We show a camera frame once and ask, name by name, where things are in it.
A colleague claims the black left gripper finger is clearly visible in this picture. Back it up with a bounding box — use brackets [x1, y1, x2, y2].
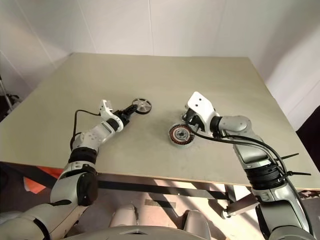
[124, 109, 138, 121]
[122, 104, 139, 116]

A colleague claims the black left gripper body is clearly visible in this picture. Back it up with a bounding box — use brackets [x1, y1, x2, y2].
[113, 109, 131, 126]

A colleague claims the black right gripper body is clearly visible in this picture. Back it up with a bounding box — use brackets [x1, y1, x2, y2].
[185, 107, 204, 131]

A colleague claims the copper wound motor stator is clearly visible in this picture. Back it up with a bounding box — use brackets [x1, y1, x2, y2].
[167, 122, 196, 149]

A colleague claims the grey table leg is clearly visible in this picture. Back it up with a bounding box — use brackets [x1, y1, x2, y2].
[226, 184, 236, 216]

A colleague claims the grey floor tape strip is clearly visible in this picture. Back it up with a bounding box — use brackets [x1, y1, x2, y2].
[144, 199, 177, 209]

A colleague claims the grey rounded robot leg shell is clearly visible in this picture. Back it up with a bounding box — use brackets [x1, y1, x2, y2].
[109, 203, 139, 228]
[182, 209, 210, 235]

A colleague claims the black zip tie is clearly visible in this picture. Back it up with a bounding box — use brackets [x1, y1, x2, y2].
[284, 170, 312, 177]
[279, 152, 300, 161]

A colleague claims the orange cloth object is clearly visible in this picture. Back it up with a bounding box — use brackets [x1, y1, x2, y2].
[23, 166, 63, 195]

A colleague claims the dark metal stand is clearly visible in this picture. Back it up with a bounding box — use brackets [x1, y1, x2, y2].
[0, 79, 22, 113]

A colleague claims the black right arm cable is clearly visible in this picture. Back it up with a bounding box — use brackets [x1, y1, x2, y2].
[191, 128, 313, 236]

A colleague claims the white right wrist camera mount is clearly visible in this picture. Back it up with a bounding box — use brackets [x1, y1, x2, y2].
[187, 91, 221, 133]

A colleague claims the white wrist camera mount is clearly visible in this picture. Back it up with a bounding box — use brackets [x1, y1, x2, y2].
[187, 91, 221, 133]
[99, 99, 124, 132]

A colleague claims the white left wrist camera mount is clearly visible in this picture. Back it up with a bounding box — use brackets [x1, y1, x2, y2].
[99, 99, 124, 132]

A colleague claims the black table frame bar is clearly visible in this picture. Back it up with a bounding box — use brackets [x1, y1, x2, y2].
[0, 162, 61, 187]
[97, 180, 230, 201]

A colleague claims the grey table frame beam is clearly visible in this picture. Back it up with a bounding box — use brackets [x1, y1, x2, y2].
[228, 193, 258, 216]

